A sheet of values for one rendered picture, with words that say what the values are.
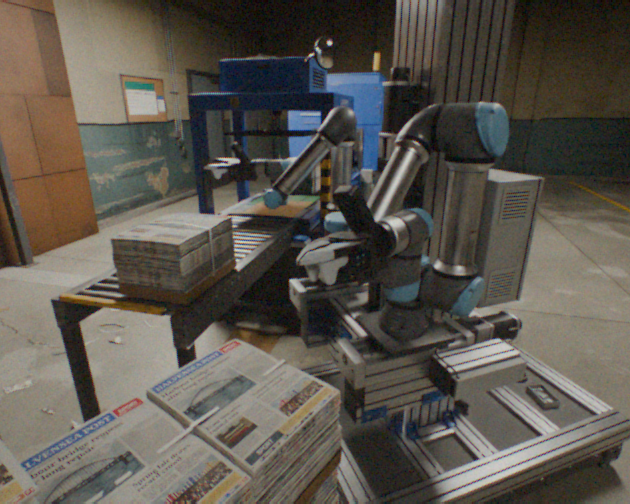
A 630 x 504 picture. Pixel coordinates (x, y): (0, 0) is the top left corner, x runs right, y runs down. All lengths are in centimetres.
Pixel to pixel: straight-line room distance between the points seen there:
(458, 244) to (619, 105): 955
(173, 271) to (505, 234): 115
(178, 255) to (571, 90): 949
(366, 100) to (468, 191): 375
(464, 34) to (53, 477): 143
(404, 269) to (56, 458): 76
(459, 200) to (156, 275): 102
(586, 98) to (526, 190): 882
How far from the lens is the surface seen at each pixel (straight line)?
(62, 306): 170
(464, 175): 100
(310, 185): 323
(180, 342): 143
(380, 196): 94
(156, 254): 144
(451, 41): 130
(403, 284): 83
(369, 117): 468
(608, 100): 1042
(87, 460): 93
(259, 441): 86
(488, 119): 96
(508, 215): 148
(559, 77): 1014
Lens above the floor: 144
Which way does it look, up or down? 20 degrees down
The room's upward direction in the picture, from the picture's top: straight up
